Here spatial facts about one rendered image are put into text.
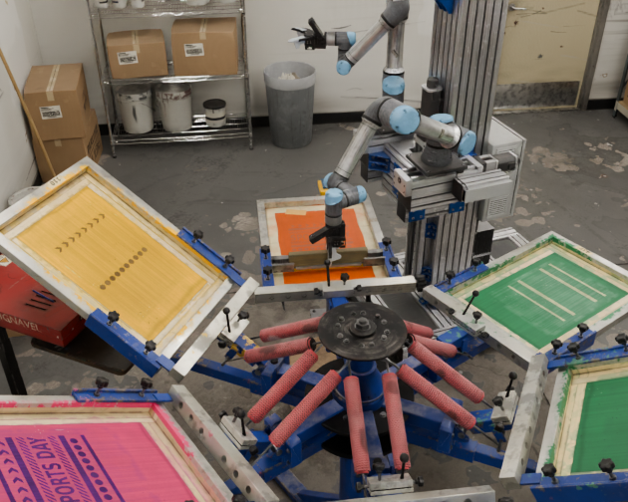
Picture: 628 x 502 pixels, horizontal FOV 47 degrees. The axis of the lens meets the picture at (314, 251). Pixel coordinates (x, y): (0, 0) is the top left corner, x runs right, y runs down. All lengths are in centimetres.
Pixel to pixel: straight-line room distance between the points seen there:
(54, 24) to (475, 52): 410
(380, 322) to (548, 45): 525
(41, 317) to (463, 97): 218
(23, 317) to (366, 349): 137
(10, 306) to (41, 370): 141
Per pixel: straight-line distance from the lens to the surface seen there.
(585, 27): 748
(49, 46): 683
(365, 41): 381
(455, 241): 414
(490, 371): 429
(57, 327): 292
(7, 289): 319
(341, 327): 243
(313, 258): 323
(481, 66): 369
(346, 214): 370
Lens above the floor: 288
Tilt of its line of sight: 34 degrees down
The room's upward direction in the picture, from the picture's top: straight up
